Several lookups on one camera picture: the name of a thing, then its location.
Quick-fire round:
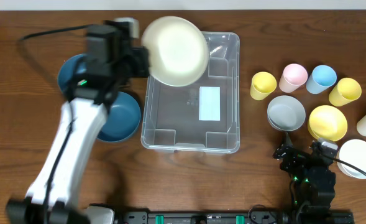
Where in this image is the dark blue bowl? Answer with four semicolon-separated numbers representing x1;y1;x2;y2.
98;91;142;142
57;54;86;93

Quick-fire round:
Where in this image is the beige plastic bowl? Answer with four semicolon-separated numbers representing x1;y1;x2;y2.
142;16;209;87

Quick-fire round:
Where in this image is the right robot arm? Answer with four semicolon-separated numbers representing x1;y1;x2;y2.
273;132;338;223

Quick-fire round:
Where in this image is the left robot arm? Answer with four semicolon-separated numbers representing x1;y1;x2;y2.
6;17;149;223

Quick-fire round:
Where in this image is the clear plastic storage container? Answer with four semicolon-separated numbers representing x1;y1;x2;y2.
141;32;240;154

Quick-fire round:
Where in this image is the grey plastic bowl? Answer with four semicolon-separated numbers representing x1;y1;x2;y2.
267;95;306;132

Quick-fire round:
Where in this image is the yellow plastic bowl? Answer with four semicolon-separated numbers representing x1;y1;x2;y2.
308;105;348;141

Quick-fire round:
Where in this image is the yellow plastic cup left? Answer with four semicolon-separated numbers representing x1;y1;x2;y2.
250;72;277;101

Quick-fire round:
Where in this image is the yellow plastic cup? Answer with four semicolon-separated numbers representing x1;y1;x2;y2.
329;78;362;106
250;72;277;101

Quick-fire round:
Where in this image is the pink plastic cup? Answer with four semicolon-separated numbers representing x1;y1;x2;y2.
279;63;308;93

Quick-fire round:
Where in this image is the white plastic bowl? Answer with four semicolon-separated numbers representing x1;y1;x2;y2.
337;139;366;172

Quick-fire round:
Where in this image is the light blue plastic cup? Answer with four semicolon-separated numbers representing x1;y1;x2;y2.
306;65;337;94

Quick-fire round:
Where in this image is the yellow plastic cup right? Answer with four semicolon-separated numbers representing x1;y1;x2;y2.
329;78;362;106

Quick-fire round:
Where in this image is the black right camera cable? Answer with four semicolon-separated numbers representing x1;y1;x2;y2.
328;154;366;224

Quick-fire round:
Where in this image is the black camera cable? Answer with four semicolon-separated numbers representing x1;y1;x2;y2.
20;24;93;43
328;154;366;224

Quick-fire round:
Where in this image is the black left camera cable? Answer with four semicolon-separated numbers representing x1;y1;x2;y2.
20;24;93;43

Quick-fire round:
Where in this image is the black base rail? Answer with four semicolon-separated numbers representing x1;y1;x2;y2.
115;209;355;224

